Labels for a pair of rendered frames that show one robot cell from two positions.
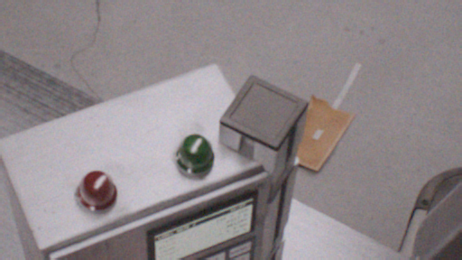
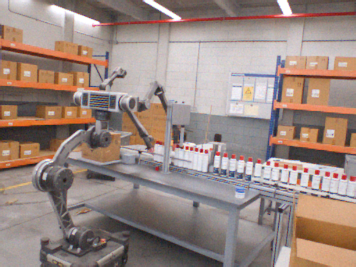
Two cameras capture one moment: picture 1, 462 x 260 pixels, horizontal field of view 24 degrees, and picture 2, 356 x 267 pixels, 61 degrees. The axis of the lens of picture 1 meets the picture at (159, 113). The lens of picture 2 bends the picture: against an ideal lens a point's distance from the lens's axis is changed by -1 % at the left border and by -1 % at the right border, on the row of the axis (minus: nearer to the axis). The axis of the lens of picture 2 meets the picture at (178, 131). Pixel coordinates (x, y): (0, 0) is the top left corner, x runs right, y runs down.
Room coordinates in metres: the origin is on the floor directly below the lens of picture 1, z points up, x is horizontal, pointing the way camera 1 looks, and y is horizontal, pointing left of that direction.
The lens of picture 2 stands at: (3.19, 0.05, 1.52)
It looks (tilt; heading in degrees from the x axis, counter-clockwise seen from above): 6 degrees down; 181
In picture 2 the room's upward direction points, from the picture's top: 5 degrees clockwise
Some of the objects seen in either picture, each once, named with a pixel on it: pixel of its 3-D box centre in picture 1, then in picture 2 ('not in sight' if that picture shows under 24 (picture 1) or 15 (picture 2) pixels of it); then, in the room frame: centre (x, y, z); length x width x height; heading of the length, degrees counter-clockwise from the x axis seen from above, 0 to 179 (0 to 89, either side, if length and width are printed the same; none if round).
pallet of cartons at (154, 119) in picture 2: not in sight; (151, 133); (-3.69, -0.62, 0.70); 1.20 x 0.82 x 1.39; 70
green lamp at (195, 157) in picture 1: (195, 151); not in sight; (0.38, -0.02, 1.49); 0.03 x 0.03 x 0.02
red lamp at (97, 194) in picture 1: (97, 188); not in sight; (0.35, 0.04, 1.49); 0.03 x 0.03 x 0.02
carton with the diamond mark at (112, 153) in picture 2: not in sight; (101, 145); (0.14, -0.75, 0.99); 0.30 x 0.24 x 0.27; 57
